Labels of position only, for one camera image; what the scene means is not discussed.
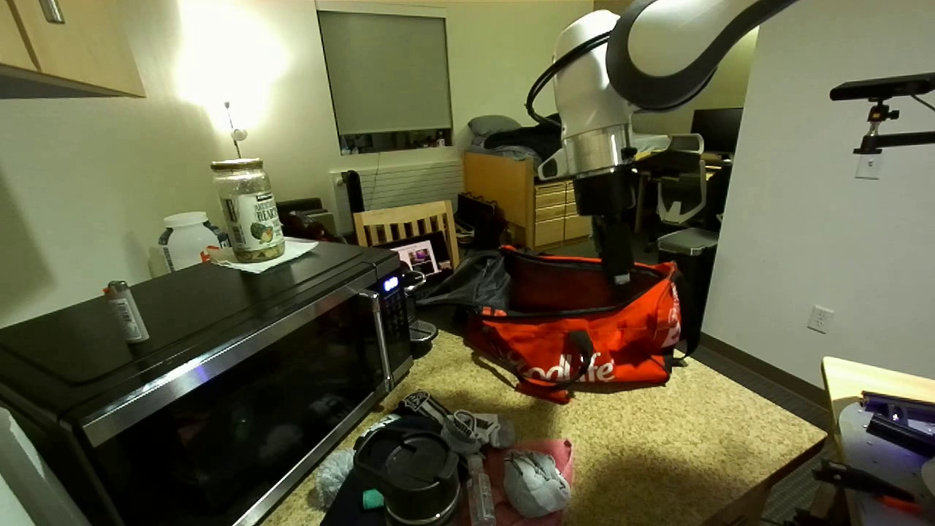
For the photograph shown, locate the light wooden side table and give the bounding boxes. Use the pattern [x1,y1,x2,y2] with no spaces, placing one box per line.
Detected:
[822,352,935,526]

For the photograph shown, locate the glass jar with label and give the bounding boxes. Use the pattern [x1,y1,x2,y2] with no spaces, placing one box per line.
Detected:
[212,153,286,263]

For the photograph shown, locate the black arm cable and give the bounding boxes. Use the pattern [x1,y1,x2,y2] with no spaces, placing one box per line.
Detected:
[524,32,625,124]

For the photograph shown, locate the white wall heater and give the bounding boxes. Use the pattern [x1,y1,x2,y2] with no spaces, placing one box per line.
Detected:
[331,153,467,237]

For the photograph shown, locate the dark bed blanket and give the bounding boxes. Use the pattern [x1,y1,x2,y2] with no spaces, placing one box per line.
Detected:
[482,115,571,165]

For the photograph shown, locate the white wall outlet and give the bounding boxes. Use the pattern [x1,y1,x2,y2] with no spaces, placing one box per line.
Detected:
[805,302,840,335]

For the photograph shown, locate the grey window blind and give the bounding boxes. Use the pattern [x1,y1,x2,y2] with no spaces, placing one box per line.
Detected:
[317,7,457,153]

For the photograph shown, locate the black microwave oven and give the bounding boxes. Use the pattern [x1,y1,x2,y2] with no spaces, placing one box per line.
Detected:
[0,237,423,526]

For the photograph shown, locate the black tumbler bottle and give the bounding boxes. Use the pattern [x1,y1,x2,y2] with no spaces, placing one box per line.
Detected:
[350,422,464,526]

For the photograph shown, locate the red duffel bag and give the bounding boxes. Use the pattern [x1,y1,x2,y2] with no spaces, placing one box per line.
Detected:
[464,243,686,402]

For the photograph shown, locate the black monitor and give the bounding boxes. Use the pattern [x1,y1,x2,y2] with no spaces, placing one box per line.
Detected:
[692,104,745,158]

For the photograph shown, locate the white mesh office chair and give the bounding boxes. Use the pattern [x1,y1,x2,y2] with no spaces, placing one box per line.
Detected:
[640,130,714,228]

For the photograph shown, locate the wooden wall cabinet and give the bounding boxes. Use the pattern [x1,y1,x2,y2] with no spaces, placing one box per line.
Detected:
[0,0,146,98]

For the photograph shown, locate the dark blue flat device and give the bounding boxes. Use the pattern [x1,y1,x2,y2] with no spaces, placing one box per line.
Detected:
[860,389,935,457]

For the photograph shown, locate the black box cabinet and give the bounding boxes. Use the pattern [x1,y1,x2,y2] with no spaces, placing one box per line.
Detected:
[274,194,345,243]

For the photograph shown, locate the black trash bin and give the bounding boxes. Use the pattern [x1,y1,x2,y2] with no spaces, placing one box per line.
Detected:
[654,228,723,355]

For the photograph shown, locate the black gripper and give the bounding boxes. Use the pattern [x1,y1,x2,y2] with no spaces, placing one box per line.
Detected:
[571,169,644,291]

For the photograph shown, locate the clear sanitizer bottle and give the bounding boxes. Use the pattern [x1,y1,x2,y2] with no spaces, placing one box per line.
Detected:
[464,453,498,526]

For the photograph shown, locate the wooden dresser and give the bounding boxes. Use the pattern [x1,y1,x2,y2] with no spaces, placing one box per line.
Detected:
[463,148,600,250]

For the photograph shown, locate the pink knit cloth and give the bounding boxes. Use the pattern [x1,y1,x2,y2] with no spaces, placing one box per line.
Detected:
[479,435,578,526]

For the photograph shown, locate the white paper sheet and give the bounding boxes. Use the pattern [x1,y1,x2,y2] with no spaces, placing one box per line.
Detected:
[220,234,321,276]

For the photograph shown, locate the small grey spray bottle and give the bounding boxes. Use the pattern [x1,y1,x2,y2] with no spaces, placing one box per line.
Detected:
[102,276,152,345]

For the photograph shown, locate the white puma sock pair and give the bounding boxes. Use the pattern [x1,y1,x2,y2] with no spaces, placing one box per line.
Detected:
[442,405,517,456]

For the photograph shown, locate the grey white sock pair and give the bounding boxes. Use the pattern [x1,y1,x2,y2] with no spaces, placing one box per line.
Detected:
[504,447,577,519]

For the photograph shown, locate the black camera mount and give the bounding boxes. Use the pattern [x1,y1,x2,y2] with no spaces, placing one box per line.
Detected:
[828,69,935,158]

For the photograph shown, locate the black handled tool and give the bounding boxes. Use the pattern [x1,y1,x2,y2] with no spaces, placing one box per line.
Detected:
[816,460,923,507]

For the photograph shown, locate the grey pillow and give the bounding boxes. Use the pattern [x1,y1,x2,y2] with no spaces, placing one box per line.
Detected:
[464,111,524,148]

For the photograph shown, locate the white plastic jug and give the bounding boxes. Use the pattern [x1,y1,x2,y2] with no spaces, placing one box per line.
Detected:
[158,210,223,273]

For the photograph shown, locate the wooden slatted chair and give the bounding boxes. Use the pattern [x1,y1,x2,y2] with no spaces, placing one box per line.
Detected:
[350,199,463,273]

